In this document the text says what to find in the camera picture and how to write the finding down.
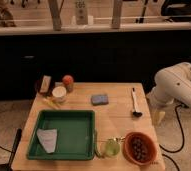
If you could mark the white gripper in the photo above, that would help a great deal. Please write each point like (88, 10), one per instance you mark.
(157, 100)

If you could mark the blue sponge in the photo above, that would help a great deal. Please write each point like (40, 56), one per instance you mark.
(100, 99)

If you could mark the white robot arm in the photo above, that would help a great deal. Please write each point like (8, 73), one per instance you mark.
(171, 83)

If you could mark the green plastic tray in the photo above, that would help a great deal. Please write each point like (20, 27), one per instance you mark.
(75, 135)

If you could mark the orange bowl with dark balls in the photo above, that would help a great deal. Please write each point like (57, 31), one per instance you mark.
(138, 148)

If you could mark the green glass cup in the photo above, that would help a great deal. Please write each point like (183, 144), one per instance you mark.
(112, 148)

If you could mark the white round cup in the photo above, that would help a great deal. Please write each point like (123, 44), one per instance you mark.
(59, 94)

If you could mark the yellow stick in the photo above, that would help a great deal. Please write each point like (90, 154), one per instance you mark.
(50, 103)

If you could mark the white folded cloth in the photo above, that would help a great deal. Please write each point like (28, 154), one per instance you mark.
(48, 139)

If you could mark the black pole left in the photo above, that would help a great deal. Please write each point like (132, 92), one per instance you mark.
(14, 148)

